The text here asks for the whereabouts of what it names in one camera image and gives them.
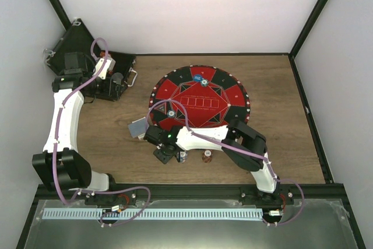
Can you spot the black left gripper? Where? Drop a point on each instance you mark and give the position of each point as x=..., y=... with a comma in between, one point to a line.
x=116, y=93

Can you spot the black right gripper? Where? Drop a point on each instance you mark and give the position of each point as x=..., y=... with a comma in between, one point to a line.
x=163, y=158

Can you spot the blue orange 10 chip stack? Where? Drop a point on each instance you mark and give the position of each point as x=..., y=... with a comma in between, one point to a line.
x=182, y=157

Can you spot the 50 chips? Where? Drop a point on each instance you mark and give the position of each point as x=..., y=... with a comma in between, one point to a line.
x=204, y=82
x=171, y=114

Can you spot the blue small blind button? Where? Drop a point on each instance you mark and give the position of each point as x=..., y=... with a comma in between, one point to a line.
x=197, y=78

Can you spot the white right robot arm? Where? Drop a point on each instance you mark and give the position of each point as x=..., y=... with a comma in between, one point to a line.
x=245, y=146

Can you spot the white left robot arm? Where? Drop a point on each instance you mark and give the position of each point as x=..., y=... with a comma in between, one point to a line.
x=60, y=165

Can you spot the black poker chip case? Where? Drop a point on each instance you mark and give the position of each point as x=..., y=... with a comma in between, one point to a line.
x=77, y=38

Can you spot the white card box tray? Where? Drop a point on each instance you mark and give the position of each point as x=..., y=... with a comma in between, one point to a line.
x=141, y=136

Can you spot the red brown chip stack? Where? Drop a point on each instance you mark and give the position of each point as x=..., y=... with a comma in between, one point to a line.
x=207, y=156

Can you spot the triangular all in button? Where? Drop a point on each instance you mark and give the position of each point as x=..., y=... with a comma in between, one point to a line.
x=162, y=107

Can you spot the round red black poker mat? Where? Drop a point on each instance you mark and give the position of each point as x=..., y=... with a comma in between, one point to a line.
x=223, y=100

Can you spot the light blue slotted strip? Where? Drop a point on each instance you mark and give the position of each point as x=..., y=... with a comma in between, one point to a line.
x=244, y=214

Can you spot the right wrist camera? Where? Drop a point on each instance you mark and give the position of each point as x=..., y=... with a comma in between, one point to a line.
x=156, y=135

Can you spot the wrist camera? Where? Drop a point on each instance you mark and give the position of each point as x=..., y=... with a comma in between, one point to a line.
x=156, y=135
x=75, y=63

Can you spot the chrome case handle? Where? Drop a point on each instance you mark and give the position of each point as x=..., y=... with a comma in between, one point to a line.
x=133, y=74

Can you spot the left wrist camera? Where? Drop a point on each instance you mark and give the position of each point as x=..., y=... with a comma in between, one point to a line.
x=75, y=63

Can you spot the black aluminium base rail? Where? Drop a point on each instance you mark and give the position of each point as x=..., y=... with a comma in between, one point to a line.
x=247, y=194

